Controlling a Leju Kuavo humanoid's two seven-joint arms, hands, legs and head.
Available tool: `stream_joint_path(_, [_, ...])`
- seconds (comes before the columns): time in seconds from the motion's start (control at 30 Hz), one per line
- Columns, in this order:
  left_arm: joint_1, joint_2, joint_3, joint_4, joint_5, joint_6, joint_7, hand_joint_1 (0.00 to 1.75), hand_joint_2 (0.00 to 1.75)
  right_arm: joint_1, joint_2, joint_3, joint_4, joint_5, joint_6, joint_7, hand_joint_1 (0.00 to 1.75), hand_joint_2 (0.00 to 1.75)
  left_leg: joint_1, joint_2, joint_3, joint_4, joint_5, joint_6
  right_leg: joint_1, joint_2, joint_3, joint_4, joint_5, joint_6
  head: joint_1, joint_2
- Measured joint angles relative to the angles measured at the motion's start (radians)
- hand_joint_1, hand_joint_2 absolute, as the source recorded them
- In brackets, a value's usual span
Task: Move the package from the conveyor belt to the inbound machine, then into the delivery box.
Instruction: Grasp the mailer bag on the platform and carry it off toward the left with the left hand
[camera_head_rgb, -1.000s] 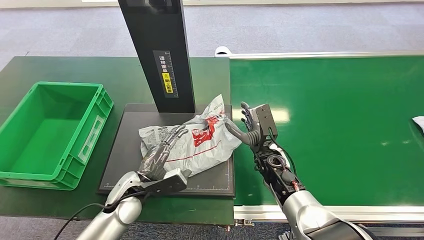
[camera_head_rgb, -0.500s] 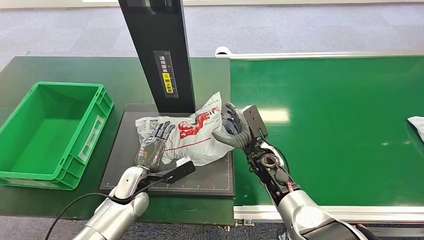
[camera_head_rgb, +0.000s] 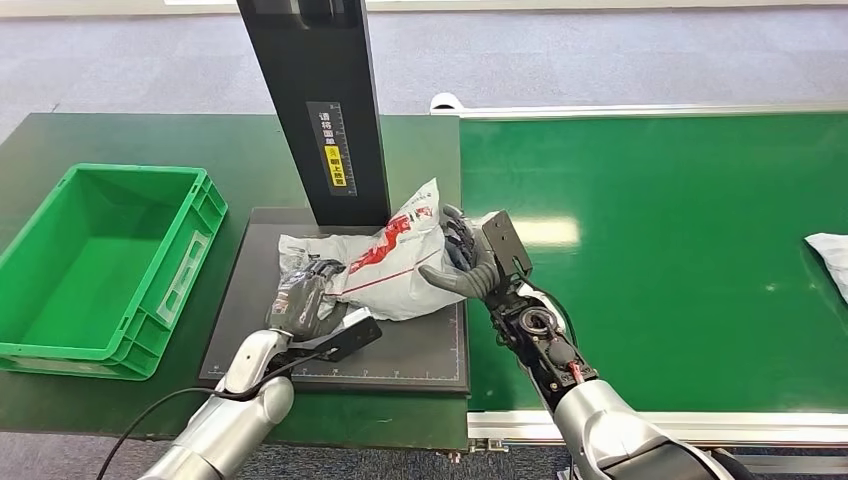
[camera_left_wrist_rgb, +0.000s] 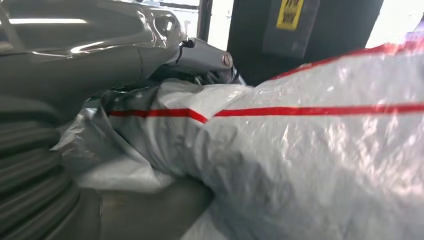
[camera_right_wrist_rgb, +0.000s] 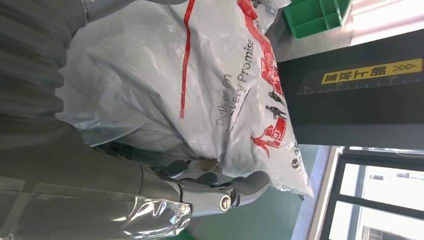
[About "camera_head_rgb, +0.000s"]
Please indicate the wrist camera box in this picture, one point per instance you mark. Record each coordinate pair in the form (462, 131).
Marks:
(507, 242)
(351, 338)

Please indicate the black scanner platform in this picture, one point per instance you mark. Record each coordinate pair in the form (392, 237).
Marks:
(411, 351)

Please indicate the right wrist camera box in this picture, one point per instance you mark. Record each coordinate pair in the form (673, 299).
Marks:
(507, 242)

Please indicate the clear crate label holder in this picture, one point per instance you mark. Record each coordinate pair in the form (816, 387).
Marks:
(182, 278)

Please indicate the aluminium conveyor rail with brackets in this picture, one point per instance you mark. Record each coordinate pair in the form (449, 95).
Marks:
(517, 427)

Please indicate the white grey plastic mailer package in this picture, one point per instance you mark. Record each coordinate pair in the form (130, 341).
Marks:
(397, 265)

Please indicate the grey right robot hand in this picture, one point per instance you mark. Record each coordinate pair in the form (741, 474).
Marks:
(474, 272)

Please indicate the plain white mailer package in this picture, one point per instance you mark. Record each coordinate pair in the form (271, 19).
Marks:
(831, 262)

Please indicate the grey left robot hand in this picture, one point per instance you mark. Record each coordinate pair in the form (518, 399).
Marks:
(301, 305)

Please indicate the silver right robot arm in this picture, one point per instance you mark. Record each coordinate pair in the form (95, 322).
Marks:
(596, 424)

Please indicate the white conveyor roller end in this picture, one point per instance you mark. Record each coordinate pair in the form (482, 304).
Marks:
(444, 102)

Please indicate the dark green table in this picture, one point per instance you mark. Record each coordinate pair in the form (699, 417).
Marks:
(132, 139)

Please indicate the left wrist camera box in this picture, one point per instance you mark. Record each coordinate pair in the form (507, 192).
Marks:
(351, 338)

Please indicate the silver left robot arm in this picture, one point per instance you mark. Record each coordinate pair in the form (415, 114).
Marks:
(232, 417)

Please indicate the green plastic crate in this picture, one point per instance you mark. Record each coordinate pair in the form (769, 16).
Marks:
(93, 278)

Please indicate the slim aluminium conveyor rail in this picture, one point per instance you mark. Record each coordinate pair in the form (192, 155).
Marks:
(629, 110)

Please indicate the black yellow column label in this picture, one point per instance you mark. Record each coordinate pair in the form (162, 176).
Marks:
(332, 149)

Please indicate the green conveyor belt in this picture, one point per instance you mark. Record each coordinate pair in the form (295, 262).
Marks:
(662, 185)

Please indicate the black scanner column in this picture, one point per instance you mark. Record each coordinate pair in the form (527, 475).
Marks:
(311, 60)

